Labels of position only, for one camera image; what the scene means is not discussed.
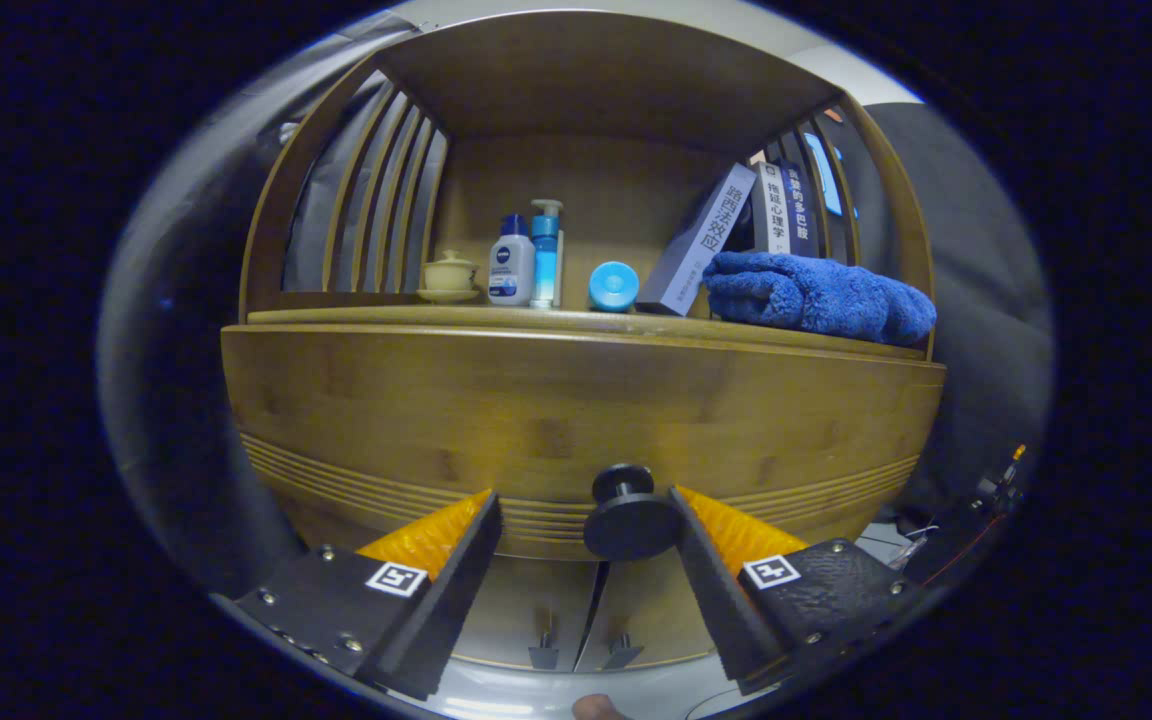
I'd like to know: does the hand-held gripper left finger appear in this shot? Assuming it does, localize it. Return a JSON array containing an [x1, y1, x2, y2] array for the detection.
[[226, 490, 503, 701]]

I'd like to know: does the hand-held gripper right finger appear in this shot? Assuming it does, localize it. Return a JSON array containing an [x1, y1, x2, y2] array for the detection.
[[669, 485, 927, 696]]

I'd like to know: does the black drawer knob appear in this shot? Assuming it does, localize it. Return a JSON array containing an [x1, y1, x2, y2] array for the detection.
[[583, 463, 682, 562]]

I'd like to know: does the wooden drawer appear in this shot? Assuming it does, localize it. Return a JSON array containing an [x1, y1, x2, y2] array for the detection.
[[221, 323, 947, 561]]

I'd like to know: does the blue squeeze tube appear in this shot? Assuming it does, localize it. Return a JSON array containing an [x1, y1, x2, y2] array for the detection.
[[588, 261, 640, 313]]

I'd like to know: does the wooden cabinet door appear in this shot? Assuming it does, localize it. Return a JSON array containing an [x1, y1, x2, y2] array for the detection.
[[456, 555, 602, 669], [576, 560, 727, 673]]

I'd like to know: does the wooden countertop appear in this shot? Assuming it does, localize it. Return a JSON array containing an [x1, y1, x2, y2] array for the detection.
[[246, 303, 929, 361]]

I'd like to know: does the wooden cabinet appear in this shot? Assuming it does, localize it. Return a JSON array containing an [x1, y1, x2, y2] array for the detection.
[[221, 10, 947, 673]]

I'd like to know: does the black device with orange part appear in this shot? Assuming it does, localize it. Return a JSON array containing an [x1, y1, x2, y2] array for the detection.
[[901, 445, 1032, 586]]

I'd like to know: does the folded blue towel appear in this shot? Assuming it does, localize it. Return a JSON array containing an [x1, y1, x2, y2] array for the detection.
[[702, 250, 938, 348]]

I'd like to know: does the beige lidded teacup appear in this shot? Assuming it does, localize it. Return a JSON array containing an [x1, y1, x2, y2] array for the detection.
[[416, 249, 482, 304]]

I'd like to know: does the white lotion bottle blue cap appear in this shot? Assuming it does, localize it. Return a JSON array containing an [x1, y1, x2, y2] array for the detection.
[[487, 213, 537, 307]]

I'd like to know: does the blue pump bottle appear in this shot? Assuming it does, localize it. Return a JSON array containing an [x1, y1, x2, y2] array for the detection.
[[529, 199, 564, 309]]

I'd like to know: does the grey leaning book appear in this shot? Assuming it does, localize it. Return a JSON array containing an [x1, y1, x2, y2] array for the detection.
[[634, 163, 759, 317]]

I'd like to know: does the white spine book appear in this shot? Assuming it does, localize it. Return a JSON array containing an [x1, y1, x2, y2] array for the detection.
[[751, 162, 797, 256]]

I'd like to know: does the dark blue spine book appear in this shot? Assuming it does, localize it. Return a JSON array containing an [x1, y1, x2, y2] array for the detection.
[[781, 158, 822, 259]]

